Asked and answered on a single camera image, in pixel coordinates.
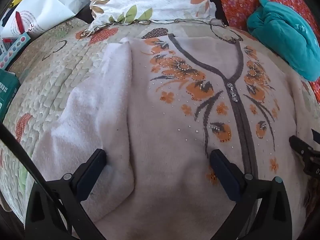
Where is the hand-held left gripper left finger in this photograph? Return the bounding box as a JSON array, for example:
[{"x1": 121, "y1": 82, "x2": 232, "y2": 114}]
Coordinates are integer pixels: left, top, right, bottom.
[{"x1": 25, "y1": 149, "x2": 108, "y2": 240}]

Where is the green cardboard box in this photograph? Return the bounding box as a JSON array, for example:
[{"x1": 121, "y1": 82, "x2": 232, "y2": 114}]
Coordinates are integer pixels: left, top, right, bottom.
[{"x1": 0, "y1": 69, "x2": 21, "y2": 120}]

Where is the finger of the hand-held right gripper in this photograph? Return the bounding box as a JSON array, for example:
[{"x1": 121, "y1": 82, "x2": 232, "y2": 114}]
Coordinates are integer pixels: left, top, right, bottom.
[{"x1": 289, "y1": 135, "x2": 315, "y2": 156}]

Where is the orange floral bedsheet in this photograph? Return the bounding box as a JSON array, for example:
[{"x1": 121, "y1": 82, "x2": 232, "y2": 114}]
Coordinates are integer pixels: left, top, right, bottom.
[{"x1": 209, "y1": 0, "x2": 320, "y2": 98}]

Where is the teal plush pillow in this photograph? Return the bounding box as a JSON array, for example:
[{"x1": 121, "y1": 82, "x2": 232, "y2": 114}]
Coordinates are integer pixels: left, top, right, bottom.
[{"x1": 246, "y1": 0, "x2": 320, "y2": 82}]

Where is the heart-patterned quilted bedspread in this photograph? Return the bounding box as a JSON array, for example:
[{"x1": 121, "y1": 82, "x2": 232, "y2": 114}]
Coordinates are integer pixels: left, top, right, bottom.
[{"x1": 0, "y1": 17, "x2": 320, "y2": 230}]

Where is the white paper bag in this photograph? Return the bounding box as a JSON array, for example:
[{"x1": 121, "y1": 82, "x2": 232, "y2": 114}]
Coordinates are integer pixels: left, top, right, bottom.
[{"x1": 0, "y1": 0, "x2": 90, "y2": 39}]

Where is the pink floral zip sweater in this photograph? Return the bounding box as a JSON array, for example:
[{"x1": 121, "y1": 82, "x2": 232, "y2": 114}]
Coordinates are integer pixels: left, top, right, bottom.
[{"x1": 32, "y1": 34, "x2": 313, "y2": 240}]

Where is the white floral pillow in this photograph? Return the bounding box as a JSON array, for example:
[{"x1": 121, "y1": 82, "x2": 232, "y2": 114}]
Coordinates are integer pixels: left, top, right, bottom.
[{"x1": 84, "y1": 0, "x2": 218, "y2": 32}]

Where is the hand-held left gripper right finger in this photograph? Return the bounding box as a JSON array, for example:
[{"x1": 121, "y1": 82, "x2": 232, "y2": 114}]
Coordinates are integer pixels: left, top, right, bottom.
[{"x1": 209, "y1": 149, "x2": 293, "y2": 240}]

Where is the colourful dotted box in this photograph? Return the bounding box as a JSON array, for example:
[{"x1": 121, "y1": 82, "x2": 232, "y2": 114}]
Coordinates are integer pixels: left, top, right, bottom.
[{"x1": 0, "y1": 31, "x2": 32, "y2": 70}]

